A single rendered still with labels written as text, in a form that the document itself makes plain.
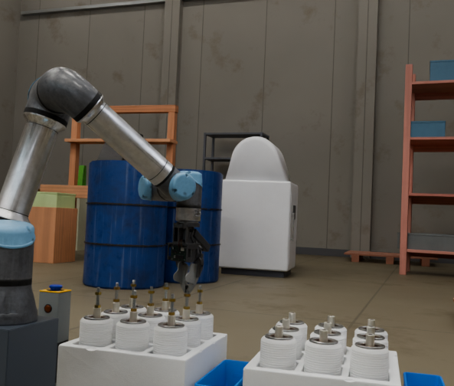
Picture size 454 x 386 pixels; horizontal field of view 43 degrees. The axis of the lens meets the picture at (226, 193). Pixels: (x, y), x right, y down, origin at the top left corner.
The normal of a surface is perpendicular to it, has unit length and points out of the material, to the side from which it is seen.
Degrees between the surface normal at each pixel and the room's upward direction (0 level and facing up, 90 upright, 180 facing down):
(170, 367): 90
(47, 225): 90
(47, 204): 90
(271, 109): 90
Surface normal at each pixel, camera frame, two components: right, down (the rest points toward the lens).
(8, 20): 0.94, 0.03
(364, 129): -0.33, -0.05
